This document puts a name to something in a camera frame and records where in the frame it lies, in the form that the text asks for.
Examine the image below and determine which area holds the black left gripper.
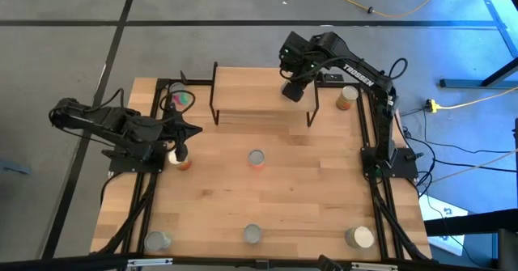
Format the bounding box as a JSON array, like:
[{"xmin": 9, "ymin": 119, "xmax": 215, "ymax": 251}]
[{"xmin": 160, "ymin": 112, "xmax": 203, "ymax": 143}]

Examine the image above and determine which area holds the pink green label can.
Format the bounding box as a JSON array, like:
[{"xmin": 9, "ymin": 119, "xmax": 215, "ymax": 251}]
[{"xmin": 168, "ymin": 82, "xmax": 192, "ymax": 105}]

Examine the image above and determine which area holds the tan can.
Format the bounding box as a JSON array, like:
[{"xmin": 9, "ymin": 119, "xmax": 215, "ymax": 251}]
[{"xmin": 168, "ymin": 148, "xmax": 193, "ymax": 171}]

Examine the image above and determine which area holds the orange green beans can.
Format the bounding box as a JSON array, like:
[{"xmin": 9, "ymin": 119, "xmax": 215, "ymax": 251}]
[{"xmin": 335, "ymin": 85, "xmax": 360, "ymax": 111}]

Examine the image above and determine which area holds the red orange label can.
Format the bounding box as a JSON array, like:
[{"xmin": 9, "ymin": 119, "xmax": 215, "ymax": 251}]
[{"xmin": 247, "ymin": 149, "xmax": 266, "ymax": 171}]

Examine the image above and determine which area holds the grey label can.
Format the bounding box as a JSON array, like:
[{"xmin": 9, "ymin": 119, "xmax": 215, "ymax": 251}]
[{"xmin": 144, "ymin": 230, "xmax": 172, "ymax": 252}]

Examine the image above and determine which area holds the yellow black beans can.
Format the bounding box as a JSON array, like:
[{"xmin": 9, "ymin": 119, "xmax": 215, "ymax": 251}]
[{"xmin": 243, "ymin": 223, "xmax": 263, "ymax": 245}]

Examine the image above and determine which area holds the blue yellow gradient can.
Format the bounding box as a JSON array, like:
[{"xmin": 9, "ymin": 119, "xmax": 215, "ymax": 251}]
[{"xmin": 344, "ymin": 226, "xmax": 376, "ymax": 249}]

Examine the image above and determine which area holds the blue floor tape piece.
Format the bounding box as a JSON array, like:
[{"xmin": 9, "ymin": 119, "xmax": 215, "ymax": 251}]
[{"xmin": 0, "ymin": 159, "xmax": 32, "ymax": 176}]

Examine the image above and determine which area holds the long black rig beam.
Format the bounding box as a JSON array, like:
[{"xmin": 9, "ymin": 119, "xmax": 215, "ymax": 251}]
[{"xmin": 0, "ymin": 252, "xmax": 518, "ymax": 271}]

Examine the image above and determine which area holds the white paper sheet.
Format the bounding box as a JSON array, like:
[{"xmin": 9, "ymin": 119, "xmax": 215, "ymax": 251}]
[{"xmin": 418, "ymin": 193, "xmax": 469, "ymax": 256}]

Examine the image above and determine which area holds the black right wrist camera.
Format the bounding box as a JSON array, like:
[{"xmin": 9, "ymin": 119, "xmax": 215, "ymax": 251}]
[{"xmin": 282, "ymin": 82, "xmax": 305, "ymax": 104}]

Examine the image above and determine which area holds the wooden shelf black frame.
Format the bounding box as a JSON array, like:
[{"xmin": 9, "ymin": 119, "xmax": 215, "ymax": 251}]
[{"xmin": 209, "ymin": 61, "xmax": 321, "ymax": 129}]

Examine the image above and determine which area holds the black aluminium table frame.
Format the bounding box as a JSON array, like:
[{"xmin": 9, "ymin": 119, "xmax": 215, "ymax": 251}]
[{"xmin": 91, "ymin": 76, "xmax": 433, "ymax": 263}]

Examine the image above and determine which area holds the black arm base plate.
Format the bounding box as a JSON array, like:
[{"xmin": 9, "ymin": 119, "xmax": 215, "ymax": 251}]
[
  {"xmin": 101, "ymin": 140, "xmax": 168, "ymax": 174},
  {"xmin": 359, "ymin": 146, "xmax": 420, "ymax": 180}
]

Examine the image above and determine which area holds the silver mounting bracket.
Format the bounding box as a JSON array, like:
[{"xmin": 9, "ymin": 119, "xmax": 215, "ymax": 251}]
[
  {"xmin": 350, "ymin": 261, "xmax": 398, "ymax": 271},
  {"xmin": 127, "ymin": 257, "xmax": 174, "ymax": 269}
]

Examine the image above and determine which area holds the yellow cable with plug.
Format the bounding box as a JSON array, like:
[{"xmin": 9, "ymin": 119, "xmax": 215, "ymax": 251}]
[{"xmin": 426, "ymin": 85, "xmax": 518, "ymax": 113}]

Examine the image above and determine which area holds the black floor cable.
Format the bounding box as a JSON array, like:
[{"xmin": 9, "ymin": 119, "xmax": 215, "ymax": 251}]
[{"xmin": 433, "ymin": 158, "xmax": 518, "ymax": 173}]

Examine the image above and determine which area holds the beige floor cable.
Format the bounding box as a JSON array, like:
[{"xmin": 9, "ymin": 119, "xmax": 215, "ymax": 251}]
[{"xmin": 431, "ymin": 148, "xmax": 518, "ymax": 184}]

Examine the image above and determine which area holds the grey rig post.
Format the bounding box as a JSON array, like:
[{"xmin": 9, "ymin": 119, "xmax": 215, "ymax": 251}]
[{"xmin": 496, "ymin": 228, "xmax": 518, "ymax": 271}]

